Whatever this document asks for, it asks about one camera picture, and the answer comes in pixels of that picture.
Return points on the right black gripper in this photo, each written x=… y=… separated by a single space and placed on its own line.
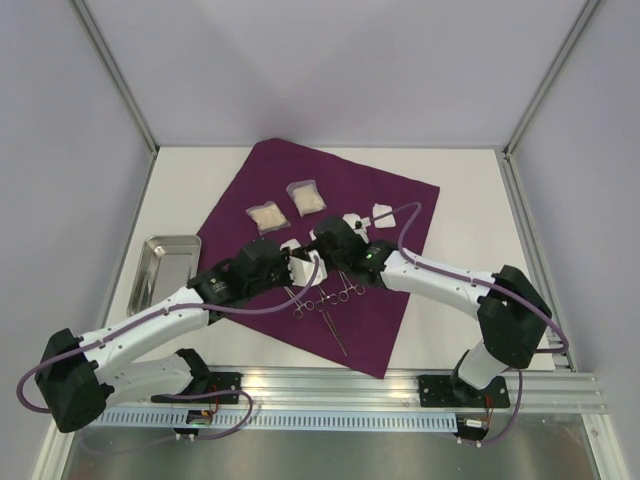
x=322 y=240

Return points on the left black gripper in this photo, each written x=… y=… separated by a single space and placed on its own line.
x=284 y=261

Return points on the white gauze pad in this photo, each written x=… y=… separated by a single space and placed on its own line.
x=291 y=244
x=383 y=217

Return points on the steel forceps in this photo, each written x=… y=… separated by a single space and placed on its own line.
x=349 y=288
x=299 y=306
x=325 y=299

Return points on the long steel tweezers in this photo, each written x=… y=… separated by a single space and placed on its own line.
x=334 y=331

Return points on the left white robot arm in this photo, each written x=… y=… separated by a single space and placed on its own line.
x=83 y=375

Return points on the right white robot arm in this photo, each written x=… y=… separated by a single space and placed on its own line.
x=511 y=314

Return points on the left gauze packet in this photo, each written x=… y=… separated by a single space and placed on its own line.
x=268 y=217

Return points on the gauze packet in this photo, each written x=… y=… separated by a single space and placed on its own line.
x=306 y=197
x=268 y=217

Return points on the right gauze packet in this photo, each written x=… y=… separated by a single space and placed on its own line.
x=306 y=197

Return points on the purple cloth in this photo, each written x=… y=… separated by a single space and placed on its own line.
x=369 y=324

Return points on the steel instrument tray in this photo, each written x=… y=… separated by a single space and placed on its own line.
x=166 y=263

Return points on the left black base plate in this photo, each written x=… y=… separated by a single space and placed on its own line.
x=210 y=387

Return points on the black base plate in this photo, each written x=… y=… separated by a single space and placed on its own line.
x=210 y=387
x=465 y=392

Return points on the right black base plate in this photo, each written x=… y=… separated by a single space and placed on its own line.
x=465 y=392

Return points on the slotted cable duct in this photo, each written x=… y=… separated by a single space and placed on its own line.
x=280 y=420

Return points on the aluminium rail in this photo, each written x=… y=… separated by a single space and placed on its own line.
x=333 y=389

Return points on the left aluminium frame post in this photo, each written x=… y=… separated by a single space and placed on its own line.
x=98 y=41

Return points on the aluminium frame post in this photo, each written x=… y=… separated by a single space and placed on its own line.
x=561 y=58
x=98 y=41

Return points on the right aluminium frame post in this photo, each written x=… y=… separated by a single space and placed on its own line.
x=561 y=58

